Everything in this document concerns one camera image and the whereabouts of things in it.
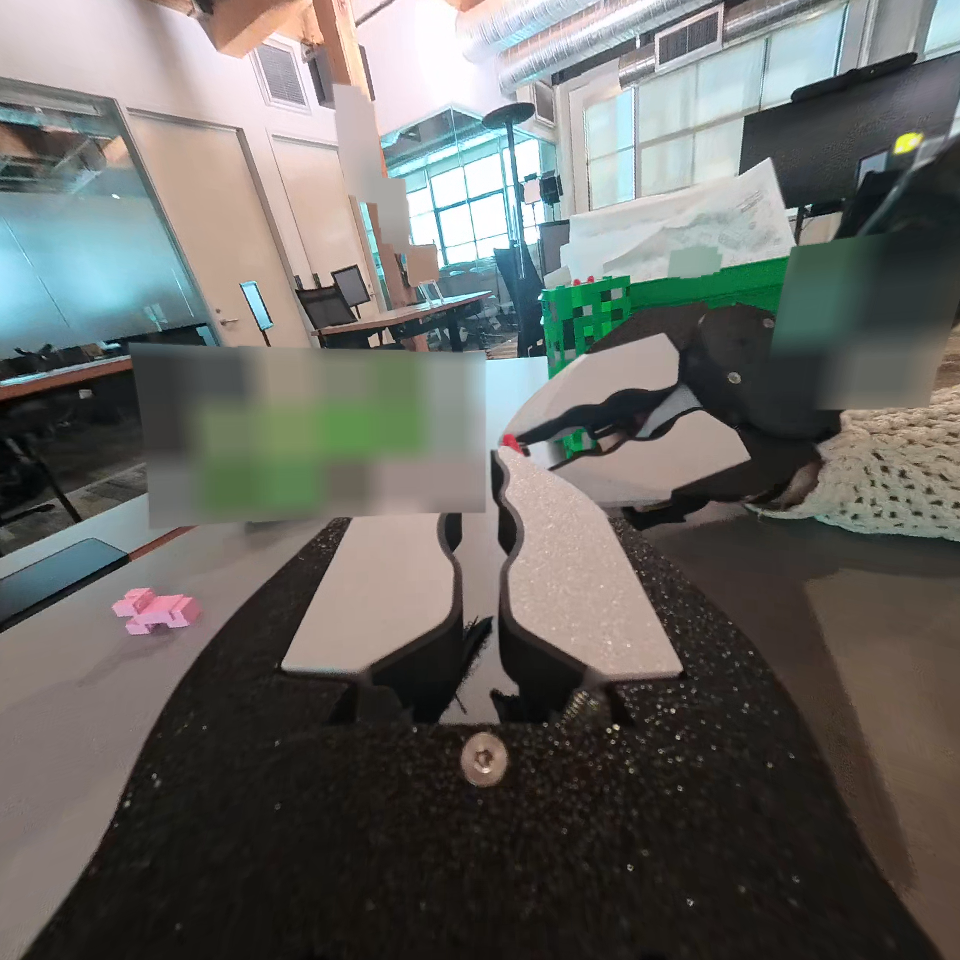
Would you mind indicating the red lego brick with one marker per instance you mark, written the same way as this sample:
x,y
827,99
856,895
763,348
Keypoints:
x,y
510,442

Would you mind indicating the pink lego pig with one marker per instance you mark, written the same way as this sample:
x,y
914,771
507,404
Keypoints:
x,y
154,609

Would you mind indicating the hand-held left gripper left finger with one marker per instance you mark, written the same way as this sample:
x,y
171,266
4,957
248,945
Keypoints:
x,y
375,600

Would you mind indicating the black floor lamp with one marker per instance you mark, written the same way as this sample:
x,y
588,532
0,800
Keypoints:
x,y
510,114

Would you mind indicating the wooden desk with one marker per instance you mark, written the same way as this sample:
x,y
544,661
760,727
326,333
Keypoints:
x,y
405,311
60,377

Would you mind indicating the person's right forearm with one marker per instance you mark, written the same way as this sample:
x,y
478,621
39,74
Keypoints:
x,y
885,472

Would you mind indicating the white light panel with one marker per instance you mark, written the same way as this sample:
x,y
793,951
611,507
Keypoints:
x,y
532,189

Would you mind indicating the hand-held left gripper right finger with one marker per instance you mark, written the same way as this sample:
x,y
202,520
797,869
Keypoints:
x,y
585,592

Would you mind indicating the black wall speaker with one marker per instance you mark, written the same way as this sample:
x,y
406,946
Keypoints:
x,y
321,75

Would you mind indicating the white wall vent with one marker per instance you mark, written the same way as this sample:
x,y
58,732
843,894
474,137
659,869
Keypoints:
x,y
281,73

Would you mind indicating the silver ventilation ducts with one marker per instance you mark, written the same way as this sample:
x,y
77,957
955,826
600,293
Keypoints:
x,y
600,37

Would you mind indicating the white door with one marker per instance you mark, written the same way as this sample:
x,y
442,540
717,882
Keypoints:
x,y
195,225

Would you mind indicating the large black monitor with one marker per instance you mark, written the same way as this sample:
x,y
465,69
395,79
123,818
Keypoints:
x,y
810,142

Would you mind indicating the small desk monitor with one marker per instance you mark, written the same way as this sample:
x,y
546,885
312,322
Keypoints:
x,y
351,285

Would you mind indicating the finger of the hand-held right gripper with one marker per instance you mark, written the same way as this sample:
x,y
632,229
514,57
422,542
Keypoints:
x,y
675,465
600,375

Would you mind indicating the green lego creeper figure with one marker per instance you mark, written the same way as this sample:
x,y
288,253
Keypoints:
x,y
581,322

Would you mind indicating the green plastic bin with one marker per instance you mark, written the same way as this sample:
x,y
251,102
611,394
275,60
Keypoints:
x,y
712,289

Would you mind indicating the white paper sheets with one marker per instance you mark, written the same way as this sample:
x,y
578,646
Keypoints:
x,y
675,225

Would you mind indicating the black video bar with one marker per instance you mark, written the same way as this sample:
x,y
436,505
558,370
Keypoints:
x,y
855,79

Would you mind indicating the duct vent grille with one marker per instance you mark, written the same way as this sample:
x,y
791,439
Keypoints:
x,y
688,37

